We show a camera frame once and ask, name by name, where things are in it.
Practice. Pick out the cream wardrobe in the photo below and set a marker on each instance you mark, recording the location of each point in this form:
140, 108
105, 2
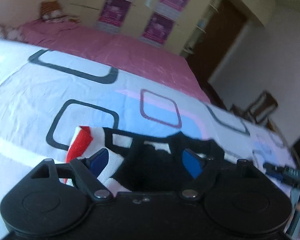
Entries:
142, 2

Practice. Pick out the cream round headboard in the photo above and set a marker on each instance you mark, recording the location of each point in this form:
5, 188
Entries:
15, 2

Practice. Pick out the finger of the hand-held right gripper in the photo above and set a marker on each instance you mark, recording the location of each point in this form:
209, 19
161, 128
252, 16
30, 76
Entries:
285, 173

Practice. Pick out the striped knit sweater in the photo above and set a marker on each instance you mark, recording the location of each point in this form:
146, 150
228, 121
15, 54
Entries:
80, 140

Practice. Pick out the brown wooden door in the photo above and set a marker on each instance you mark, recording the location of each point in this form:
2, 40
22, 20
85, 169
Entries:
215, 42

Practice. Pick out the white patterned pillow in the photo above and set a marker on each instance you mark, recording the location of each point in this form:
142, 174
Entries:
5, 32

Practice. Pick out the wooden chair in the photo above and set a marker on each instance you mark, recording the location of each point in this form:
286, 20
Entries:
262, 105

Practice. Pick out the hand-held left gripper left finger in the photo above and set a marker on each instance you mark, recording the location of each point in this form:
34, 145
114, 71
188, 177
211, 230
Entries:
98, 161

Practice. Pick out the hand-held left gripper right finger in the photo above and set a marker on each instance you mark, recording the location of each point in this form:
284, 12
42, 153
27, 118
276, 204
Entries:
192, 165

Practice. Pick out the cream corner shelf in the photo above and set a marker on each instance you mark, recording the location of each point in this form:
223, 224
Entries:
200, 27

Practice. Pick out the pink bed sheet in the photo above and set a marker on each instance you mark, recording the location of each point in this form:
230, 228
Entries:
140, 55

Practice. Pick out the orange patterned pillow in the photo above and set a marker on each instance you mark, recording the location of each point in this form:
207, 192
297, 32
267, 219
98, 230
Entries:
53, 11

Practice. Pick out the printed bed sheet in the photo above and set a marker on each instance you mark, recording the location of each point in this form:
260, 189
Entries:
27, 92

